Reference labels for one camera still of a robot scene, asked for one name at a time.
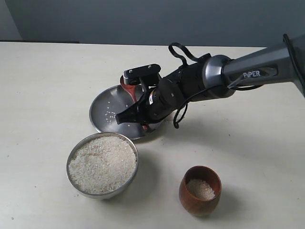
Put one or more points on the brown wooden cup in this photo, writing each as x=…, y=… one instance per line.
x=200, y=191

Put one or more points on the steel bowl of rice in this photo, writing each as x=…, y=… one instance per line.
x=102, y=165

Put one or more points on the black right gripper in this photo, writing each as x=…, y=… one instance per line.
x=157, y=102

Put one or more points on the round steel plate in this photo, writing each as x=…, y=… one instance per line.
x=104, y=109

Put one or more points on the dark red wooden spoon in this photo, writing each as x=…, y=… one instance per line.
x=130, y=89

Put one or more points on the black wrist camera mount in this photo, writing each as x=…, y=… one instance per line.
x=148, y=74

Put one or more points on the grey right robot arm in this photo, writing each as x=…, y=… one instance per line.
x=210, y=77

